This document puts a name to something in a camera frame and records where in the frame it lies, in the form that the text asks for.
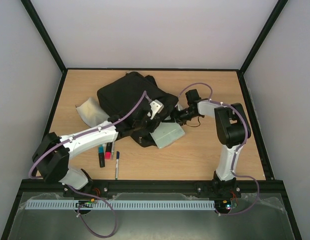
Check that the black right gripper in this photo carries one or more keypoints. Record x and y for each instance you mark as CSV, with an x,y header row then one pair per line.
x,y
177,114

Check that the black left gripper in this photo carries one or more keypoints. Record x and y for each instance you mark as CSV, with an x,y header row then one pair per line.
x,y
157,118

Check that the black student backpack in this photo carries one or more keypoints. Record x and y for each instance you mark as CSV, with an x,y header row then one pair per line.
x,y
130,93

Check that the grey Great Gatsby book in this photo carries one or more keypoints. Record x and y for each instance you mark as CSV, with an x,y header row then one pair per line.
x,y
166,134

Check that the white fabric pouch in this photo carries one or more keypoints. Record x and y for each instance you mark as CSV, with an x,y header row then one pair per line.
x,y
91,113

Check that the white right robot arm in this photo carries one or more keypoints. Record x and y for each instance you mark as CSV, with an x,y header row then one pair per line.
x,y
232,131

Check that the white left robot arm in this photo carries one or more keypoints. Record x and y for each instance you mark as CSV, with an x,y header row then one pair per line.
x,y
51,160

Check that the blue cap white marker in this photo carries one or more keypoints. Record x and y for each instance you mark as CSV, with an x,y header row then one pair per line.
x,y
117,165

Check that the pink black highlighter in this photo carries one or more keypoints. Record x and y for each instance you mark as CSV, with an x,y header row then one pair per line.
x,y
108,151

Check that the blue black highlighter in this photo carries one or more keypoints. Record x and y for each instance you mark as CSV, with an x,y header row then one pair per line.
x,y
101,156

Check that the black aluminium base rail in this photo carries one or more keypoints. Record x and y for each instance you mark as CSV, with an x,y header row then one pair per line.
x,y
201,189

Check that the light blue cable duct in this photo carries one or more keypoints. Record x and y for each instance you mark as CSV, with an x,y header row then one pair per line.
x,y
122,205

